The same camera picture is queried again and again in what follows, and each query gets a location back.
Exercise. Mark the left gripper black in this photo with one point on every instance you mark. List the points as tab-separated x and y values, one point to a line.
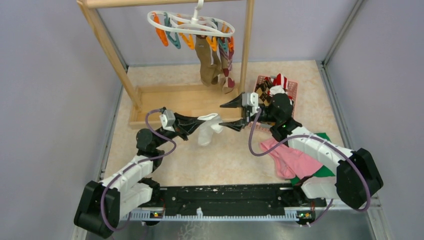
191	123

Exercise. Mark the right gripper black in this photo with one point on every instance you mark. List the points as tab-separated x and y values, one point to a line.
237	102

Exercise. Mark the purple striped tan sock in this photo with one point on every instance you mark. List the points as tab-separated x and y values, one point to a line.
228	84

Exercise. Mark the white round clip hanger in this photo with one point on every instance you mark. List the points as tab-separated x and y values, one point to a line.
177	28

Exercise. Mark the purple striped sock maroon cuff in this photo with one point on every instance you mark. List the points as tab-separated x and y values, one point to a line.
226	57

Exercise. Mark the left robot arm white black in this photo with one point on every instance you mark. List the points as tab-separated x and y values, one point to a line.
104	203

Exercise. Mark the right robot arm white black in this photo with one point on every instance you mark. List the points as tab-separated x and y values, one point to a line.
356	177

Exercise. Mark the wooden clothes rack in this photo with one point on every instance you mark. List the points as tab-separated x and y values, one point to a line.
186	99

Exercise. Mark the brown argyle sock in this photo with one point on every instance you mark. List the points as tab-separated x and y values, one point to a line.
263	91

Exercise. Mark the red white striped sock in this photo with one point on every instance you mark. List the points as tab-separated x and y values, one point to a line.
280	81

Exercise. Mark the pink plastic basket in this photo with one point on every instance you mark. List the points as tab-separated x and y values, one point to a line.
291	90

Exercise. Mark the pink cloth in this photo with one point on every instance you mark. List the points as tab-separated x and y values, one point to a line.
290	163

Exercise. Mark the green cloth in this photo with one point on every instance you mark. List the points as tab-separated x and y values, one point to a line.
323	172

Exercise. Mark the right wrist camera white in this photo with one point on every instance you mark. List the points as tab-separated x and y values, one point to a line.
250	101

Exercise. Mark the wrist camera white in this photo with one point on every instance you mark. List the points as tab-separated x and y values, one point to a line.
250	101
167	120

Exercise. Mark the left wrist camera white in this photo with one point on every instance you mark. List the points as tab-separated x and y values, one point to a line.
167	120

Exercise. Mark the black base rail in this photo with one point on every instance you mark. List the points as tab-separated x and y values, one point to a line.
240	202

